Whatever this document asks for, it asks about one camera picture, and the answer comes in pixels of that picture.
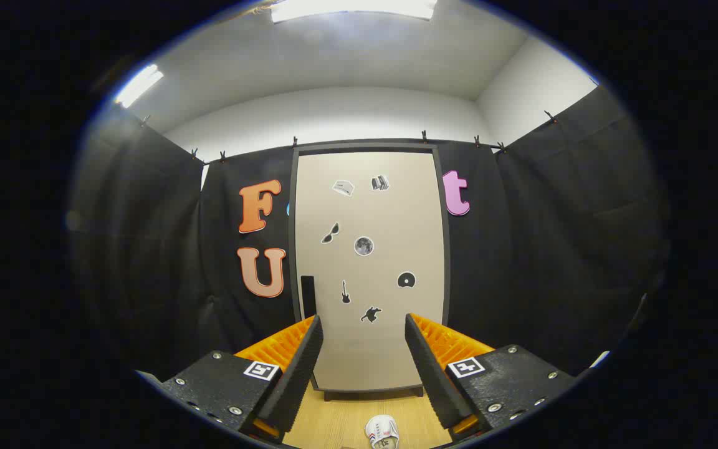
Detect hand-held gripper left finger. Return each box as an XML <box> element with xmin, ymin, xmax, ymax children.
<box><xmin>138</xmin><ymin>315</ymin><xmax>324</xmax><ymax>445</ymax></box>

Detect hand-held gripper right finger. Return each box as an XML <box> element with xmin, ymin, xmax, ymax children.
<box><xmin>404</xmin><ymin>313</ymin><xmax>609</xmax><ymax>443</ymax></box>

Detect dark grey shoe cabinet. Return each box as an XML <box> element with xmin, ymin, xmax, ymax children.
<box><xmin>289</xmin><ymin>143</ymin><xmax>452</xmax><ymax>401</ymax></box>

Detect white canvas shoe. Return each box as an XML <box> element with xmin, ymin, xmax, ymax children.
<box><xmin>365</xmin><ymin>415</ymin><xmax>400</xmax><ymax>449</ymax></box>

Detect black door handle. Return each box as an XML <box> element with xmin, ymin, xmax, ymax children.
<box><xmin>301</xmin><ymin>276</ymin><xmax>316</xmax><ymax>319</ymax></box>

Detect beige shoe cabinet door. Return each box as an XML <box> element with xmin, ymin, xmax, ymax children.
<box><xmin>295</xmin><ymin>152</ymin><xmax>447</xmax><ymax>392</ymax></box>

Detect black backdrop cloth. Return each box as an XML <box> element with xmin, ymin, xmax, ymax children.
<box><xmin>69</xmin><ymin>84</ymin><xmax>671</xmax><ymax>381</ymax></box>

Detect narrow ceiling light panel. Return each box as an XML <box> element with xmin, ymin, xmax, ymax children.
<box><xmin>115</xmin><ymin>64</ymin><xmax>165</xmax><ymax>109</ymax></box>

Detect large ceiling light panel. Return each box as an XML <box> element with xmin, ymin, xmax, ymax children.
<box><xmin>270</xmin><ymin>0</ymin><xmax>438</xmax><ymax>24</ymax></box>

